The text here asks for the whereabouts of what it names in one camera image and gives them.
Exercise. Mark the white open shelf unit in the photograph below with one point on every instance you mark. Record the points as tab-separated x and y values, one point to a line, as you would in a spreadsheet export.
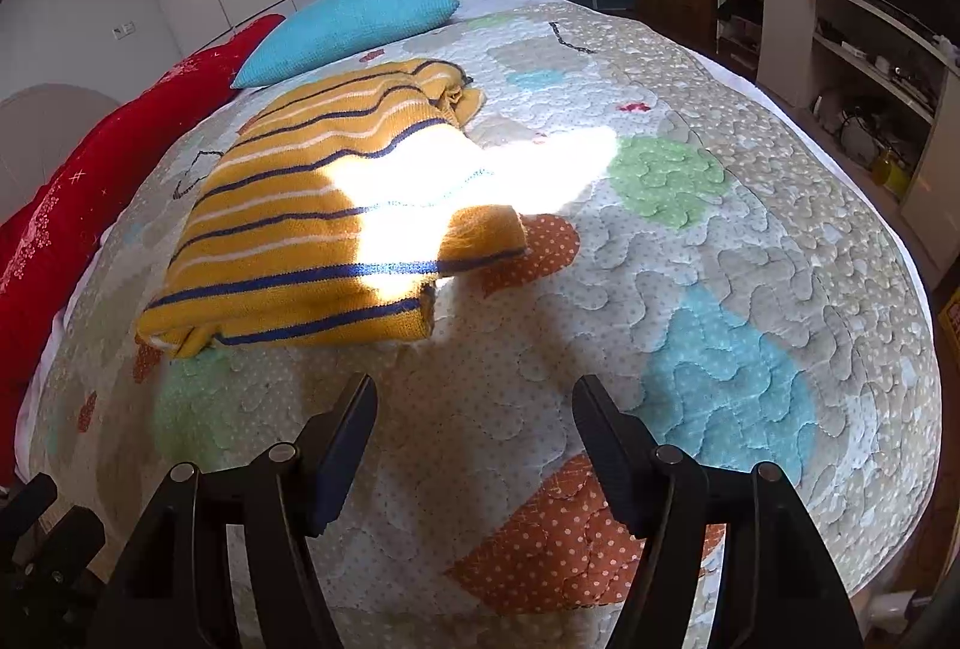
784	34

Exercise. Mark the teal pillow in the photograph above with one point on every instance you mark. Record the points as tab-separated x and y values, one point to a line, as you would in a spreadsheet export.
352	27

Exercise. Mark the white round appliance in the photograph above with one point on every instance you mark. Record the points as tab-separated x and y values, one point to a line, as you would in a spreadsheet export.
859	138

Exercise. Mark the yellow striped knit sweater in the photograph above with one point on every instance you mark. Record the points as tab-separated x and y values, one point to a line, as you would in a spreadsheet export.
300	184

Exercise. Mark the red patterned blanket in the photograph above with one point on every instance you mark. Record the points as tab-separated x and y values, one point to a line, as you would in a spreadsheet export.
75	206

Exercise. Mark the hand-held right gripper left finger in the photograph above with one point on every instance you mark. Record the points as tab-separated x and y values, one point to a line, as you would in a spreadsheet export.
341	454

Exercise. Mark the patterned quilted bedspread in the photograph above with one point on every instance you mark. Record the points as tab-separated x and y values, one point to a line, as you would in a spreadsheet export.
712	244

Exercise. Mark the yellow bottle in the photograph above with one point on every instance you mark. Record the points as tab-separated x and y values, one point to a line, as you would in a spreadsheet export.
890	171

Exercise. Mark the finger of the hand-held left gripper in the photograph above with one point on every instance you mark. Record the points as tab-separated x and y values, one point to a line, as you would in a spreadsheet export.
26	506
75	540

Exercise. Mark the white wall switch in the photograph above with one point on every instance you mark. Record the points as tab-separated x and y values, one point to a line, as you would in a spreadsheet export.
124	29

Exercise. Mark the beige round headboard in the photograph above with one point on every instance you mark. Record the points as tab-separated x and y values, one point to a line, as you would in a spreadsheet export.
37	124

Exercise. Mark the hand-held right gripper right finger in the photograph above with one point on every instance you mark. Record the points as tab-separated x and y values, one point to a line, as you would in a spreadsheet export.
607	454

